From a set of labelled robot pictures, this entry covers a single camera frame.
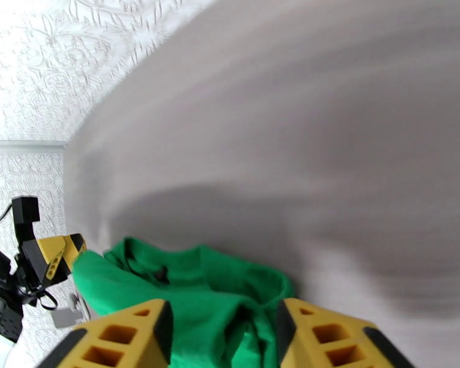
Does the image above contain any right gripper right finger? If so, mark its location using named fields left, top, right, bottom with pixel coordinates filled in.
left=275, top=297, right=416, bottom=368

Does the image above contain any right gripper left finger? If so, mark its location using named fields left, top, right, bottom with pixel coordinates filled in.
left=36, top=299, right=174, bottom=368

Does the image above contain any green shirt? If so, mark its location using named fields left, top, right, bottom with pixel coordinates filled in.
left=72, top=236, right=296, bottom=368

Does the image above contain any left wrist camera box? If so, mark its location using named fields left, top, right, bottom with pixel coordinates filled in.
left=11, top=196, right=43, bottom=247

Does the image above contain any aluminium corner post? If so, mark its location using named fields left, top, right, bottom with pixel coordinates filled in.
left=0, top=140, right=69, bottom=154

